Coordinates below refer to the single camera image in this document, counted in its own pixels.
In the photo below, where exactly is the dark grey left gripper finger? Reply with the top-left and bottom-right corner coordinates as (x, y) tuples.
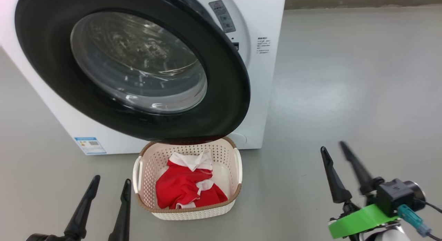
(64, 175), (101, 240)
(108, 179), (132, 241)

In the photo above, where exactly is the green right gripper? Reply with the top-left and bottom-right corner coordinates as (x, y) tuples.
(320, 141), (401, 240)

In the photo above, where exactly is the red and white garment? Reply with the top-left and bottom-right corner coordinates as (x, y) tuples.
(155, 150), (228, 210)

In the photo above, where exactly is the round black glass washer door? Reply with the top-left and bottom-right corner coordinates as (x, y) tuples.
(15, 0), (251, 141)

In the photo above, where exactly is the cream perforated laundry basket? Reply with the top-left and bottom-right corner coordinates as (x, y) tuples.
(133, 137), (243, 221)

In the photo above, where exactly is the white front-load washing machine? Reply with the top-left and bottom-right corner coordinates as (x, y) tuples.
(0, 0), (286, 155)

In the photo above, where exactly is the instruction sticker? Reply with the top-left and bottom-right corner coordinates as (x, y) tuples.
(209, 0), (237, 33)

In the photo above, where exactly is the blue energy label sticker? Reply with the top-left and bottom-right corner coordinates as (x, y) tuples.
(74, 137), (107, 155)

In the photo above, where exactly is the teal cable connector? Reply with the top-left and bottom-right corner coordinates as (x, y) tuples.
(397, 204), (431, 237)

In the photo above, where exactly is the thin black camera cable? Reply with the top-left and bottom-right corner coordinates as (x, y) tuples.
(413, 198), (442, 241)

